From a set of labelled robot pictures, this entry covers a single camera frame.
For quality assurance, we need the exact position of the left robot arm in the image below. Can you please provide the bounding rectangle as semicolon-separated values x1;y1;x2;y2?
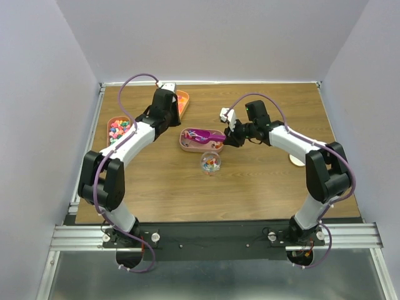
77;83;181;247

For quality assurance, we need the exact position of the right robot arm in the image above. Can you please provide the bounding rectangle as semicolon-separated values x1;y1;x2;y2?
219;100;354;245

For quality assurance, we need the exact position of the aluminium frame rail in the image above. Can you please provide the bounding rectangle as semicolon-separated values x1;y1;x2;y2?
37;218;399;299

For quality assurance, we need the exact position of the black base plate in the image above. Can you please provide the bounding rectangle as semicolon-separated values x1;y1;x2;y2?
102;219;329;262

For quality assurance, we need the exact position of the magenta plastic scoop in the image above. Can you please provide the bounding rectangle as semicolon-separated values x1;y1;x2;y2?
185;129;226;144

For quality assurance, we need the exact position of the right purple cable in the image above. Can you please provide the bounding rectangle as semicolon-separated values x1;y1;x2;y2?
224;92;358;269

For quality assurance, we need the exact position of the pink tray of lollipops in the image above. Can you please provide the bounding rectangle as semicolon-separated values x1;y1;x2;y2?
179;127;224;153

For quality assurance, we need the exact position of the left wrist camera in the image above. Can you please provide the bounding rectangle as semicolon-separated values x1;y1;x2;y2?
156;81;176;93

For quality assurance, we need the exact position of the orange tray of star candies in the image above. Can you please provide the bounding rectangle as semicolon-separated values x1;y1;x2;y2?
176;90;190;120

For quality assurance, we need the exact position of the pink tray of wrapped candies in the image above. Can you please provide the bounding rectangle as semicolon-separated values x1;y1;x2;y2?
107;116;132;146

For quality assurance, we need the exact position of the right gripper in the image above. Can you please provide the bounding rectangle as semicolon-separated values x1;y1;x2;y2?
222;117;256;148

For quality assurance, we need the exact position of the white round lid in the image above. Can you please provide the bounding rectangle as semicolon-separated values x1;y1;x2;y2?
289;154;305;168

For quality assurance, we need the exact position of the clear plastic cup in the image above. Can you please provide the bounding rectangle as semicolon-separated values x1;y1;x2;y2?
200;151;221;176

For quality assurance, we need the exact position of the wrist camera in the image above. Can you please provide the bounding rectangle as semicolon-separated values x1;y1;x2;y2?
219;107;238;132
156;81;176;93

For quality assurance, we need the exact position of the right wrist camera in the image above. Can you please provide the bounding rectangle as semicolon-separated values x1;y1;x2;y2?
219;107;238;132

